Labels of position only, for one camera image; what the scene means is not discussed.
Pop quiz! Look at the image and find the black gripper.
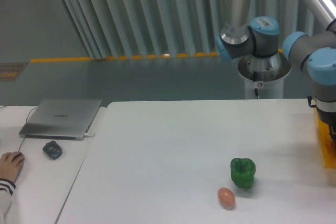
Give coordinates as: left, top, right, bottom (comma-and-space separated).
307, 96, 335, 140

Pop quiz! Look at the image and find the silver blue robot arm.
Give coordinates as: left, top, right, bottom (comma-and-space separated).
216, 0, 335, 139

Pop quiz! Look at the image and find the striped sleeve forearm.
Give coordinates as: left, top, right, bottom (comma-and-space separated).
0, 178, 16, 223

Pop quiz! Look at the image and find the green bell pepper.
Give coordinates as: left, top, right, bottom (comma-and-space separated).
230, 158, 256, 189

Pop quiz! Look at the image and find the person's bare hand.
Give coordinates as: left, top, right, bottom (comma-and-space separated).
0, 152, 25, 183

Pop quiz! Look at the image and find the yellow plastic basket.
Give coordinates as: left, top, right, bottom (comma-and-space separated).
314, 108, 335, 169

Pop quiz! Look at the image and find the brown egg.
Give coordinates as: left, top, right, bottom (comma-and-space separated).
217, 187, 235, 207

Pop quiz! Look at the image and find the silver laptop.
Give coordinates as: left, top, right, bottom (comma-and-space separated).
19, 99, 102, 140

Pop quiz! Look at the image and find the black power adapter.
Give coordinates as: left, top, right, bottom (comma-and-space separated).
43, 141, 62, 160

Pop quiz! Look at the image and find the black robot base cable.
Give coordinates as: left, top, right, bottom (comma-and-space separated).
252, 70, 261, 100

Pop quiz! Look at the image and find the black mouse cable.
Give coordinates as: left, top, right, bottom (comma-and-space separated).
0, 104, 39, 154

